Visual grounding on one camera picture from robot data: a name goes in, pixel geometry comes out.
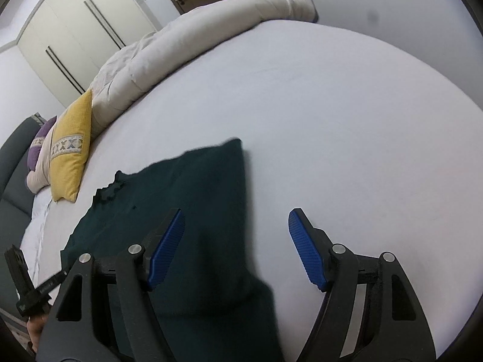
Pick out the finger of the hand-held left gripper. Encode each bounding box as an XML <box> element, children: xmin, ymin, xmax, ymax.
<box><xmin>4</xmin><ymin>245</ymin><xmax>31</xmax><ymax>299</ymax></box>

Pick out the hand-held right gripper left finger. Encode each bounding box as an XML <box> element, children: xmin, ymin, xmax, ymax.
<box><xmin>36</xmin><ymin>208</ymin><xmax>185</xmax><ymax>362</ymax></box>

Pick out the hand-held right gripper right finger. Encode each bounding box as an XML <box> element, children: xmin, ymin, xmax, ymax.
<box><xmin>288</xmin><ymin>208</ymin><xmax>437</xmax><ymax>362</ymax></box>

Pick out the dark green towel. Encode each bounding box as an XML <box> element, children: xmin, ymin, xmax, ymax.
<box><xmin>60</xmin><ymin>138</ymin><xmax>284</xmax><ymax>362</ymax></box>

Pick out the person's left hand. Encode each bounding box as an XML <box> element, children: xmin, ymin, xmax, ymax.
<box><xmin>26</xmin><ymin>311</ymin><xmax>49</xmax><ymax>352</ymax></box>

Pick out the white towel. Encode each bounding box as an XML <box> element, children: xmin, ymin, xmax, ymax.
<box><xmin>21</xmin><ymin>186</ymin><xmax>58</xmax><ymax>285</ymax></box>

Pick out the grey upholstered headboard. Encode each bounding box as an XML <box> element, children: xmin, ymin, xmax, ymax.
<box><xmin>0</xmin><ymin>115</ymin><xmax>43</xmax><ymax>302</ymax></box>

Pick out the bed with white sheet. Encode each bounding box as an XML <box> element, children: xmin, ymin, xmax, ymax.
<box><xmin>19</xmin><ymin>19</ymin><xmax>481</xmax><ymax>362</ymax></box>

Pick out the purple pillow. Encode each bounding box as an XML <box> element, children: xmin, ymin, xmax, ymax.
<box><xmin>28</xmin><ymin>115</ymin><xmax>57</xmax><ymax>174</ymax></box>

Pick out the yellow patterned pillow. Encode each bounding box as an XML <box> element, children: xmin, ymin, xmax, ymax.
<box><xmin>49</xmin><ymin>88</ymin><xmax>93</xmax><ymax>202</ymax></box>

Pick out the beige duvet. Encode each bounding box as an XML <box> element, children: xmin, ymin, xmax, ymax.
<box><xmin>26</xmin><ymin>0</ymin><xmax>318</xmax><ymax>193</ymax></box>

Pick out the cream wardrobe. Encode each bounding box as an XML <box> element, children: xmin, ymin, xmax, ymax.
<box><xmin>17</xmin><ymin>0</ymin><xmax>158</xmax><ymax>108</ymax></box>

